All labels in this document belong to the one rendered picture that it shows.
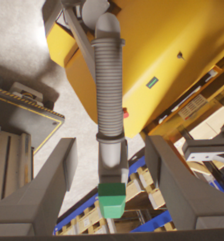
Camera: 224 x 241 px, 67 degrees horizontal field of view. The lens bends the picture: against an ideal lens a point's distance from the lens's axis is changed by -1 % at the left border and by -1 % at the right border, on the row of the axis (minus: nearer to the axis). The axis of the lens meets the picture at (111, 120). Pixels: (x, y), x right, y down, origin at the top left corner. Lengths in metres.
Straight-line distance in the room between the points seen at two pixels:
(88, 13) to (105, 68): 0.91
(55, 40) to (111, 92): 1.04
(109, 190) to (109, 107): 0.11
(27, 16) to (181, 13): 1.08
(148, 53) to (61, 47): 0.62
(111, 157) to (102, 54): 0.13
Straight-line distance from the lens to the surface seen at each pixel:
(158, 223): 2.92
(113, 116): 0.21
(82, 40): 0.69
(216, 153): 0.33
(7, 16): 1.56
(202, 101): 1.00
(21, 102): 1.49
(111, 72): 0.20
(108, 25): 0.21
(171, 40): 0.82
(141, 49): 0.84
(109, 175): 0.26
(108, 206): 0.25
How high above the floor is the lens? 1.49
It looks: 41 degrees down
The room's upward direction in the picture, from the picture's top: 156 degrees clockwise
